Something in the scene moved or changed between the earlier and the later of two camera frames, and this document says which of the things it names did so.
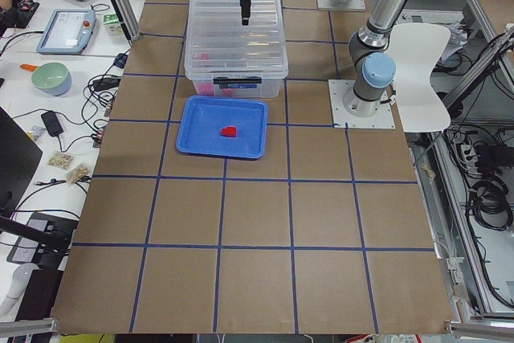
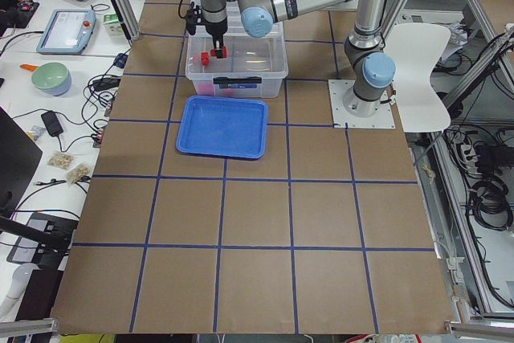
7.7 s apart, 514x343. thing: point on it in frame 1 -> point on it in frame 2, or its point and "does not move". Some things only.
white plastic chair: [418, 47] does not move
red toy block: [229, 132] -> [205, 59]
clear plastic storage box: [224, 57] does not move
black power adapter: [52, 123] does not move
